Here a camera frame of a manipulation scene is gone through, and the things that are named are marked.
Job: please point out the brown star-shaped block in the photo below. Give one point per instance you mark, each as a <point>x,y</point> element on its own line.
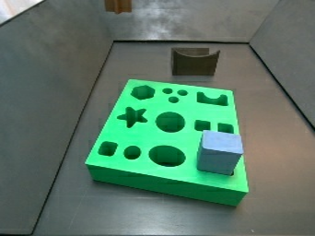
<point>117,6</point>

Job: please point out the green shape-sorting board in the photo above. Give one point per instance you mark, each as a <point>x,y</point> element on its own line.
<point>161,123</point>

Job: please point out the blue square block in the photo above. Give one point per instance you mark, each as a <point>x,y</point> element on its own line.
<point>220,150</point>

